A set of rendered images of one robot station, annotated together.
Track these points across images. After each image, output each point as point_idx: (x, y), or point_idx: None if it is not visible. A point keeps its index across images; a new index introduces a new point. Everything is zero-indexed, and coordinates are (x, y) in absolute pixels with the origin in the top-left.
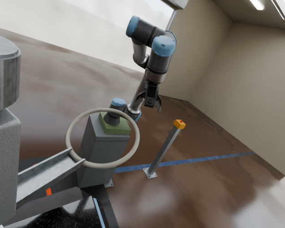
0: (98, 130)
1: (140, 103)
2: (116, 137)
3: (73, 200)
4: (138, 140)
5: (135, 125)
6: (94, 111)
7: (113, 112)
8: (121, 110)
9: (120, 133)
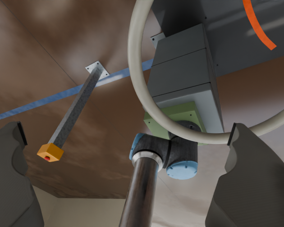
0: (205, 104)
1: (136, 176)
2: (168, 98)
3: None
4: (132, 45)
5: (148, 99)
6: (267, 122)
7: (188, 144)
8: (173, 152)
9: (162, 109)
